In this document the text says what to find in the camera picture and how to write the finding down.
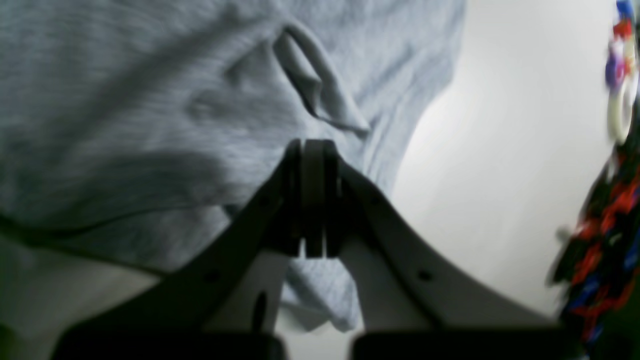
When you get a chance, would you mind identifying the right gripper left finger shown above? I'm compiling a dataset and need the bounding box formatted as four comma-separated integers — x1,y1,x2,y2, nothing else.
51,140,302,360

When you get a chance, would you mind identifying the white tape roll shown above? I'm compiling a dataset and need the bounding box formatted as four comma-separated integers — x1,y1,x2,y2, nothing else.
606,74,639,145

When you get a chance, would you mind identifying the grey T-shirt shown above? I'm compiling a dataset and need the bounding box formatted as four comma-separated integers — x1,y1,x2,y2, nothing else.
1,0,466,335

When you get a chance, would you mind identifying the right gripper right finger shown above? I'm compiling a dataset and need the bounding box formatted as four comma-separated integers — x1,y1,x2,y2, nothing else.
322,140,580,360

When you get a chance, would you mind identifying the colourful toy pile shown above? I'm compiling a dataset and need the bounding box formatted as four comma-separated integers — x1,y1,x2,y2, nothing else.
551,0,640,348

